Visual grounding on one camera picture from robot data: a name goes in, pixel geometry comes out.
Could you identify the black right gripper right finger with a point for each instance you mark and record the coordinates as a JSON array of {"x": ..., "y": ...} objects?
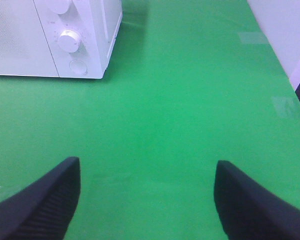
[{"x": 248, "y": 211}]

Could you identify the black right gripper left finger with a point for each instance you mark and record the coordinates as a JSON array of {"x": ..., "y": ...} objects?
[{"x": 44, "y": 209}]

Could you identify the round microwave door button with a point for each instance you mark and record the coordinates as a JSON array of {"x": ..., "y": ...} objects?
[{"x": 78, "y": 67}]

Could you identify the white microwave door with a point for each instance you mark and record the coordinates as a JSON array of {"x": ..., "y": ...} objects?
[{"x": 24, "y": 50}]

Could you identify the white microwave knob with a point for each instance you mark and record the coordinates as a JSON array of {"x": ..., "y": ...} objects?
[
  {"x": 69, "y": 41},
  {"x": 58, "y": 6}
]

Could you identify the white microwave oven body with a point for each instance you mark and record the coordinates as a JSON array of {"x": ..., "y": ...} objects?
[{"x": 96, "y": 21}]

